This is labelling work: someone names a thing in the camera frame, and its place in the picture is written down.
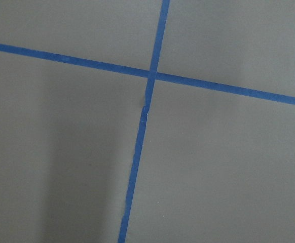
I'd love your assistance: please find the blue tape line lengthwise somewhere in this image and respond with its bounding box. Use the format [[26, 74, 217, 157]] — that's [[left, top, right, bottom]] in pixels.
[[117, 1, 170, 243]]

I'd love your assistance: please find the blue tape line crosswise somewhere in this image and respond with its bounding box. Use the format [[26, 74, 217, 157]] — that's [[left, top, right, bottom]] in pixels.
[[0, 44, 295, 105]]

